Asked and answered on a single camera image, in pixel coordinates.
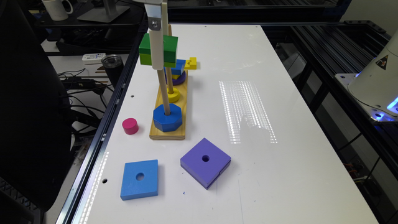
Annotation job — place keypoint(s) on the small blue square block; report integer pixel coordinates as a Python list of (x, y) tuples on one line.
[(179, 67)]

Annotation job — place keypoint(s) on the small yellow notched block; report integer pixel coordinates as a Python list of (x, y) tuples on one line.
[(191, 64)]

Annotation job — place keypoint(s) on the blue octagon block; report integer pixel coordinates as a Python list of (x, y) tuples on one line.
[(167, 123)]

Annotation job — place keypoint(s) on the rear wooden peg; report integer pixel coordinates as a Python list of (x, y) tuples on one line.
[(169, 30)]

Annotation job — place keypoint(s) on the green square block with hole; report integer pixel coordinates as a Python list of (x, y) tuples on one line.
[(170, 51)]

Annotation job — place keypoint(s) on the black office chair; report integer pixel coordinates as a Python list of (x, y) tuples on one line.
[(35, 132)]

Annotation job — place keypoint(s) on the black tumbler cup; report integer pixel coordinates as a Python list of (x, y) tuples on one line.
[(113, 65)]

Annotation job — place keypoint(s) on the purple ring block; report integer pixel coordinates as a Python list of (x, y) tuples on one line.
[(181, 80)]

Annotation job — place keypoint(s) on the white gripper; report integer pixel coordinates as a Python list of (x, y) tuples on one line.
[(158, 20)]

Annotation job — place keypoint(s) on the monitor stand base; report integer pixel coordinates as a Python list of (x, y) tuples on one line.
[(106, 15)]

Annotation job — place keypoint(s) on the wooden peg base board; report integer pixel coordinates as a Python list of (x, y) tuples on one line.
[(178, 134)]

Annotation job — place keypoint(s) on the light blue square block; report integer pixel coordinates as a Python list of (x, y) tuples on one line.
[(140, 179)]

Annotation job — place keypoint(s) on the yellow ring block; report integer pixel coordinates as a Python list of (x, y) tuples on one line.
[(174, 96)]

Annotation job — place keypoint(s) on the middle wooden peg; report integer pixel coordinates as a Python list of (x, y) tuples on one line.
[(169, 81)]

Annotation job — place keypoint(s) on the white mug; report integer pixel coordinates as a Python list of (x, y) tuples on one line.
[(56, 9)]

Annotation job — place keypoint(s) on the pink cylinder block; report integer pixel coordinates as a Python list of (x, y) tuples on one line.
[(130, 126)]

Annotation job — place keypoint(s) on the wooden peg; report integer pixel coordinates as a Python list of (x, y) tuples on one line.
[(169, 81), (169, 30), (163, 90)]

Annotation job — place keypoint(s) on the front wooden peg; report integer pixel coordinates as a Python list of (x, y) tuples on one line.
[(163, 90)]

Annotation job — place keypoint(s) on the white remote device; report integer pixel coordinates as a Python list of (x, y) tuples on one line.
[(90, 59)]

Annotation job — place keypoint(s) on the purple square block with hole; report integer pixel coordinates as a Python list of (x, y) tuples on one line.
[(205, 162)]

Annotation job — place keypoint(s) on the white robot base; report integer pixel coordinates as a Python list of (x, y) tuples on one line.
[(375, 87)]

